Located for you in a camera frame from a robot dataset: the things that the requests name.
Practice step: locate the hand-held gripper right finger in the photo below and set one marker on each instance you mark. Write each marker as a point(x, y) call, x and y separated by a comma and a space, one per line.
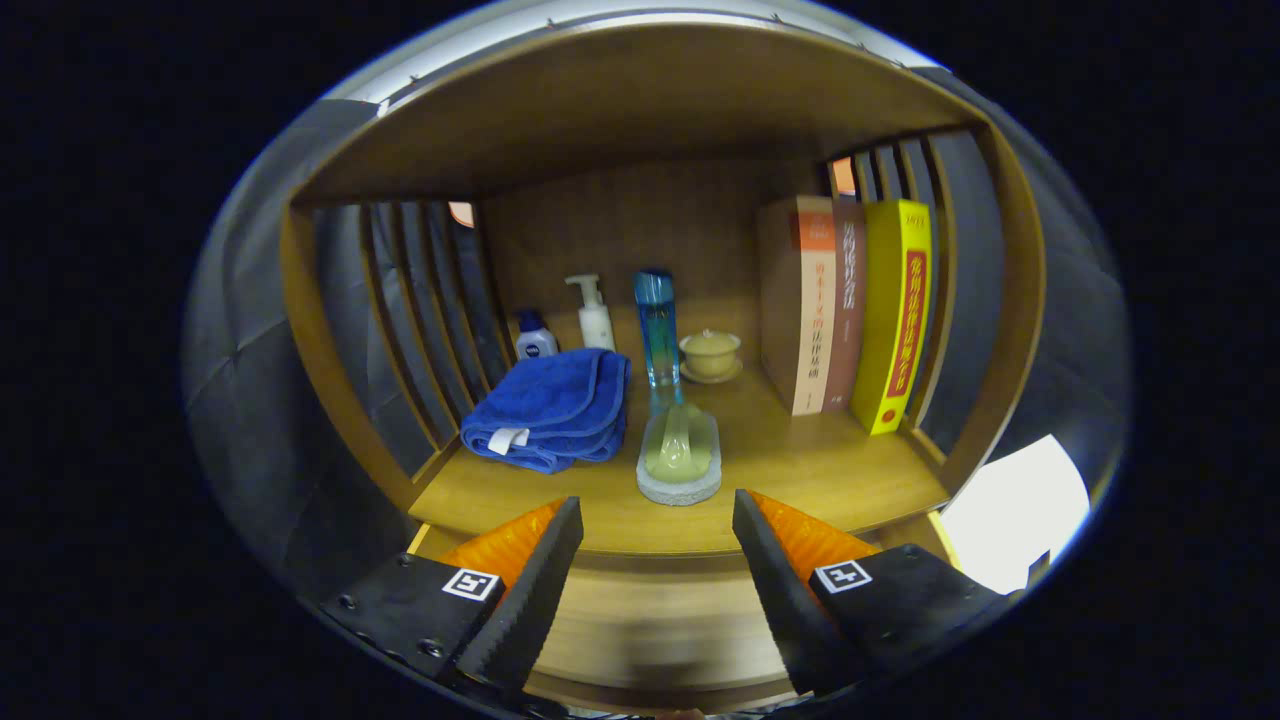
point(785, 600)

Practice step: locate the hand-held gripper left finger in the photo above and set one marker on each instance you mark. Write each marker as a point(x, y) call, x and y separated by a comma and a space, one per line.
point(530, 600)

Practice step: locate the wooden countertop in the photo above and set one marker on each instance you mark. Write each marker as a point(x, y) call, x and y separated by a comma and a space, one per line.
point(800, 470)

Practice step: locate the wooden cabinet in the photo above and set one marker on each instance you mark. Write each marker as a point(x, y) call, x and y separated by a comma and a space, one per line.
point(620, 90)

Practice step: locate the blue folded towel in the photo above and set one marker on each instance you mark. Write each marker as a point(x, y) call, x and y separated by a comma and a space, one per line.
point(550, 405)

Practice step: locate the white table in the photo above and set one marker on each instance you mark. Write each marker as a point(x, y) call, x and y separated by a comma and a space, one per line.
point(1020, 510)

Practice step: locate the beige lidded teacup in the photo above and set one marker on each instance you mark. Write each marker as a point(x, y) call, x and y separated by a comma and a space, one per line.
point(711, 355)

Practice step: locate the small white blue-capped bottle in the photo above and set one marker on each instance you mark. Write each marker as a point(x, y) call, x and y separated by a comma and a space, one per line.
point(536, 340)

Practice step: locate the white pump bottle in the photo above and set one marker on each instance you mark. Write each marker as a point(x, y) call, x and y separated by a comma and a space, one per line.
point(597, 325)

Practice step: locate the beige book with orange band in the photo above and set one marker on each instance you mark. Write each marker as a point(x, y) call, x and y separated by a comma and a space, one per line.
point(790, 310)

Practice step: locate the brown book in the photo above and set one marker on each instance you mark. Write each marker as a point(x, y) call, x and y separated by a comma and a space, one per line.
point(848, 310)

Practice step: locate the tall clear blue bottle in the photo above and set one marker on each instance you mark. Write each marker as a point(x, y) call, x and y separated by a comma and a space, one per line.
point(657, 330)

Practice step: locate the yellow book with red label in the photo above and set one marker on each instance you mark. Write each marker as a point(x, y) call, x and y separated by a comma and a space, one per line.
point(890, 320)

